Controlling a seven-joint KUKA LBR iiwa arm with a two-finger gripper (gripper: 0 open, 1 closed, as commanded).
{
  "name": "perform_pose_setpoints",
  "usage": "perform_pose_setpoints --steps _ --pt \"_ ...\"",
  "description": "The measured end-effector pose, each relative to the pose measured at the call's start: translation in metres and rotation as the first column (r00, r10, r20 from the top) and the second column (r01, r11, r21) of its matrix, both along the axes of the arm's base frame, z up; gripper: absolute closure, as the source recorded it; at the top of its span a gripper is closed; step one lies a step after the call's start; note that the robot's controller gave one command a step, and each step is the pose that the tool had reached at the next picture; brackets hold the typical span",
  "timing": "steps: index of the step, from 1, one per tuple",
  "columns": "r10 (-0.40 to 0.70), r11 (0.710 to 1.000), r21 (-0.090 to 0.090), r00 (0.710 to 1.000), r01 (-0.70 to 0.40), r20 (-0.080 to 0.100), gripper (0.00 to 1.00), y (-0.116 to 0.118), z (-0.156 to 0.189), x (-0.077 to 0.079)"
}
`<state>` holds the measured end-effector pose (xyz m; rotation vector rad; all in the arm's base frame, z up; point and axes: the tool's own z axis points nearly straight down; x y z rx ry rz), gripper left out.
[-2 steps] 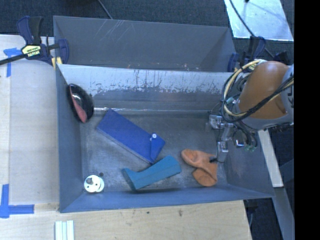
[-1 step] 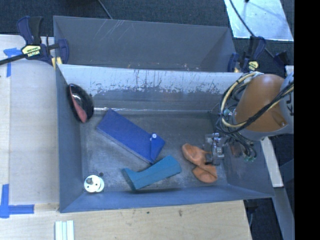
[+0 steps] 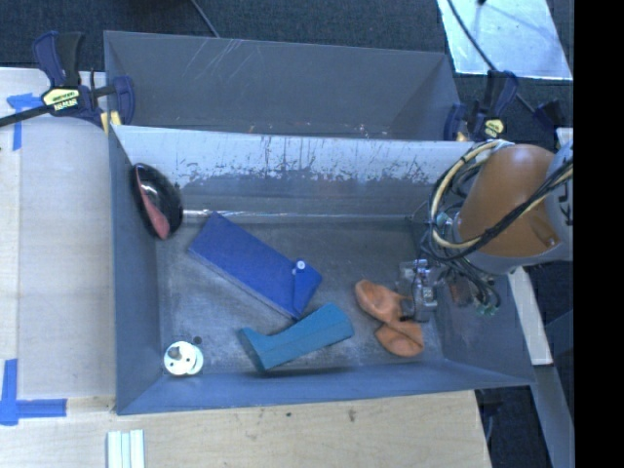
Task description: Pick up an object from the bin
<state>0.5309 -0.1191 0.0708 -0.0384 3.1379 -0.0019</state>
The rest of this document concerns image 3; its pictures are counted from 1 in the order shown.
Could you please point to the grey metal bin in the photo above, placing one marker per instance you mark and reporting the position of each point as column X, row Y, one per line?
column 341, row 242

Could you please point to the teal angled block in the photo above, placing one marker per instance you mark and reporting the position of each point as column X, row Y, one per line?
column 302, row 337

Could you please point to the blue snap pouch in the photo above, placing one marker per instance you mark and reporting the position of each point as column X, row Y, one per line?
column 253, row 261

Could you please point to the black and pink oval object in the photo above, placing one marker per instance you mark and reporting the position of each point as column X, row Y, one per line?
column 163, row 198

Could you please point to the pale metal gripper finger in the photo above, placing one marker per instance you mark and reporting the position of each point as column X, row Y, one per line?
column 412, row 273
column 425, row 300

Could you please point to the pale wood board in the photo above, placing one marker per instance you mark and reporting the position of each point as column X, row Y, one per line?
column 63, row 261

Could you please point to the orange rubber toy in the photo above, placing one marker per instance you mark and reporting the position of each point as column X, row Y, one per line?
column 382, row 302

